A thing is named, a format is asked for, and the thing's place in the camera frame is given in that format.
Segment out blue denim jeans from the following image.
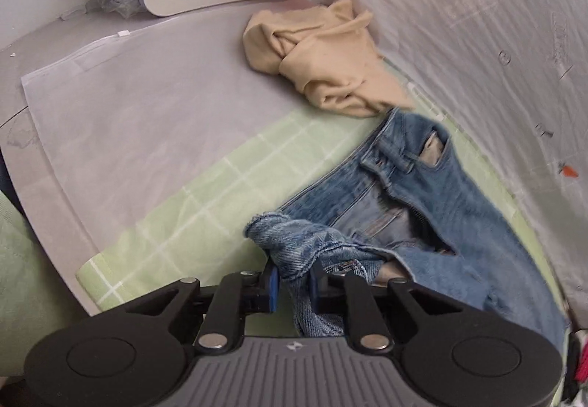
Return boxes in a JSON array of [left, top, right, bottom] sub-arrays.
[[244, 109, 568, 348]]

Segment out green grid cutting mat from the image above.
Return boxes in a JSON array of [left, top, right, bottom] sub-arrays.
[[75, 59, 573, 336]]

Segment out beige crumpled garment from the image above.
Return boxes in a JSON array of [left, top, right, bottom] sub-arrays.
[[242, 0, 415, 118]]

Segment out red checkered garment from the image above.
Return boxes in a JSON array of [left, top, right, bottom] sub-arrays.
[[568, 329, 587, 406]]

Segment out white carrot print sheet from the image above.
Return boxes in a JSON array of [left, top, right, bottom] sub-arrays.
[[318, 0, 587, 324]]

